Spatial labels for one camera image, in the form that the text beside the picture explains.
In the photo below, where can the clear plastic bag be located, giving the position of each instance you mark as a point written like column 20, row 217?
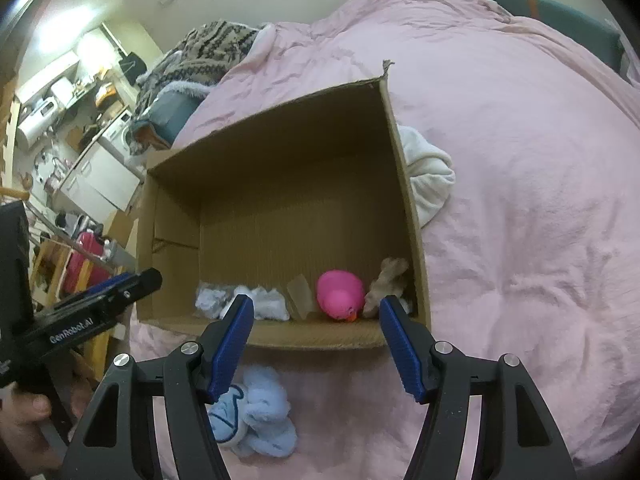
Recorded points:
column 211, row 299

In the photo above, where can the pink bed duvet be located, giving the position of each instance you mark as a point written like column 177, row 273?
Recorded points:
column 536, row 250

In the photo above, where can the light blue plush toy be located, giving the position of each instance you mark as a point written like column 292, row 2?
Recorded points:
column 253, row 416

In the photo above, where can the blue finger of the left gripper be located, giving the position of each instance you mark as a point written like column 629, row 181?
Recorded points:
column 148, row 281
column 117, row 291

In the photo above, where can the patterned knit blanket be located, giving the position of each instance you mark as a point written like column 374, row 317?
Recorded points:
column 197, row 62

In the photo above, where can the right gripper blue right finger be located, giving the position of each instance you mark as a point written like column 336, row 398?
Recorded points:
column 518, row 436

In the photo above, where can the person left hand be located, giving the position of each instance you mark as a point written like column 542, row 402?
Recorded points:
column 25, row 453

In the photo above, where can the brown cardboard box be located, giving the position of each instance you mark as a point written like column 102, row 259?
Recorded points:
column 314, row 184

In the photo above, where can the translucent soft block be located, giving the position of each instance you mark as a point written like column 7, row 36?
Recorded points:
column 302, row 297

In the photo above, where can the white cloth beside box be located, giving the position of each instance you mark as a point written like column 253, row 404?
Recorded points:
column 430, row 173

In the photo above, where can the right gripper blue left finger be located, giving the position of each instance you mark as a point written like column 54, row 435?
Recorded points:
column 115, row 439

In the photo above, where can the teal headboard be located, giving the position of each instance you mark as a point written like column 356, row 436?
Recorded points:
column 600, row 39

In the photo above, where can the pink rubber duck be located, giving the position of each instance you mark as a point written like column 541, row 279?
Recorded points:
column 340, row 295

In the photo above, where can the white kitchen cabinet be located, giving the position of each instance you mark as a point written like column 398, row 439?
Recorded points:
column 98, row 185

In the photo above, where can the beige floral scrunchie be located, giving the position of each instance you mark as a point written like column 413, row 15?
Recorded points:
column 391, row 281

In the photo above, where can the wooden chair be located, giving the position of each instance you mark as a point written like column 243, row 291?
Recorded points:
column 57, row 272

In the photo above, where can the white washing machine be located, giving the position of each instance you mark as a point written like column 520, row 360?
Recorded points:
column 113, row 138

